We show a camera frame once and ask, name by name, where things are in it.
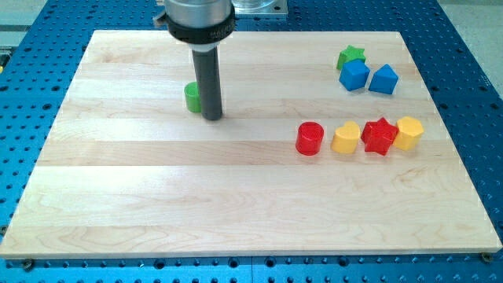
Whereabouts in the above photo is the red star block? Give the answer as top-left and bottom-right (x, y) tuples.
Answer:
(361, 117), (398, 156)

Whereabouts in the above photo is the green star block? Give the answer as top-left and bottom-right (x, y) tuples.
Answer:
(336, 45), (366, 70)

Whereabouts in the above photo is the red cylinder block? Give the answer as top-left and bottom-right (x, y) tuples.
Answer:
(296, 121), (325, 156)

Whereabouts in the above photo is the green cylinder block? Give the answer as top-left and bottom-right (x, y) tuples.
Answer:
(184, 82), (201, 113)

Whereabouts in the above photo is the light wooden board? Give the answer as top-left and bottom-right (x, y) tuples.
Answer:
(1, 30), (501, 259)

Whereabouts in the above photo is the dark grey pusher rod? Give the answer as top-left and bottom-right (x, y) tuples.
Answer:
(192, 47), (223, 121)

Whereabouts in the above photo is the yellow heart block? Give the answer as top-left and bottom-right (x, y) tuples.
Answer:
(331, 121), (361, 154)

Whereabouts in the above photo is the blue cube block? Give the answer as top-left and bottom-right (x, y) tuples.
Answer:
(340, 60), (370, 91)

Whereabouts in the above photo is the blue pentagon block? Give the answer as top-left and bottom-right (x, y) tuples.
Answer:
(369, 64), (398, 94)

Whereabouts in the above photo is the yellow hexagon block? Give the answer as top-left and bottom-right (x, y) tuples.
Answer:
(393, 116), (424, 151)

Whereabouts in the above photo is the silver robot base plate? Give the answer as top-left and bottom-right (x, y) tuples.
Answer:
(232, 0), (288, 18)

